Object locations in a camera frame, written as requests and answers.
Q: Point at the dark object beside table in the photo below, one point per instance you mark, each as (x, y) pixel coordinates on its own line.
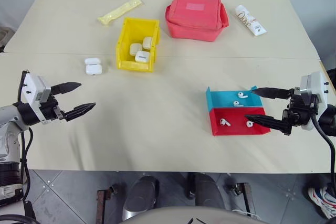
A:
(332, 78)

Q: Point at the red fabric zip bag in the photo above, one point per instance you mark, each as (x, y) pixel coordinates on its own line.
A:
(195, 16)

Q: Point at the white Dove tube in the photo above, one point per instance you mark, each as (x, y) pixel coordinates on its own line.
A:
(249, 20)

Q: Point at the white closed charging case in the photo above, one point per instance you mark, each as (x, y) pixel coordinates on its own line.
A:
(136, 49)
(147, 43)

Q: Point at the dark rounded robot leg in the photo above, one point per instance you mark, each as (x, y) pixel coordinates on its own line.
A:
(143, 195)
(208, 192)

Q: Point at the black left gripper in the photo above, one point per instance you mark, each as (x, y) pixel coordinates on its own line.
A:
(50, 108)

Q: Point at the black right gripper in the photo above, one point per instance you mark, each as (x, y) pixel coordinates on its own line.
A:
(299, 113)

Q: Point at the silver robot torso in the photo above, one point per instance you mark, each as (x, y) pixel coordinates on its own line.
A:
(183, 216)

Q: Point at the red plastic tray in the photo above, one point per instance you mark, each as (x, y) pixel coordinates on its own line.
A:
(236, 119)

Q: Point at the blue plastic tray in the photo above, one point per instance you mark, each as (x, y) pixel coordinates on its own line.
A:
(223, 98)

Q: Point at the white open charging case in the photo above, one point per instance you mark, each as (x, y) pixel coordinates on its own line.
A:
(93, 68)

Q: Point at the yellow plastic bin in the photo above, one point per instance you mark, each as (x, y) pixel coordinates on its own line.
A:
(123, 48)

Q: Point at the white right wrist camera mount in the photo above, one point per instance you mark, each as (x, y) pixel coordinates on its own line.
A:
(319, 82)

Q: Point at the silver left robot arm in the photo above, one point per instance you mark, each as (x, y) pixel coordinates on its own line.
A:
(9, 115)

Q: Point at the white red blue sneaker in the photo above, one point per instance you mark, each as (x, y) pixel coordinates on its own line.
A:
(321, 199)

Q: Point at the yellow long snack packet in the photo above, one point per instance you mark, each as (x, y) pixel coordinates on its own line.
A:
(118, 12)

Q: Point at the rusty metal stand leg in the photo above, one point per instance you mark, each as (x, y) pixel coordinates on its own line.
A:
(103, 205)
(248, 197)

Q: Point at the white earbud cases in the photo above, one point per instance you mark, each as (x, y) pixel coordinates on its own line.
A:
(142, 56)

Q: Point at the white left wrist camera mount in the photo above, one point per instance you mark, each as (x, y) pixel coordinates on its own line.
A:
(32, 85)

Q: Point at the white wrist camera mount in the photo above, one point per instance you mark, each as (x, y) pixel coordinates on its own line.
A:
(32, 85)
(319, 82)

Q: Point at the grey object beside table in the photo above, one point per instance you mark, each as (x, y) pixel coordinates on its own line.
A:
(4, 37)

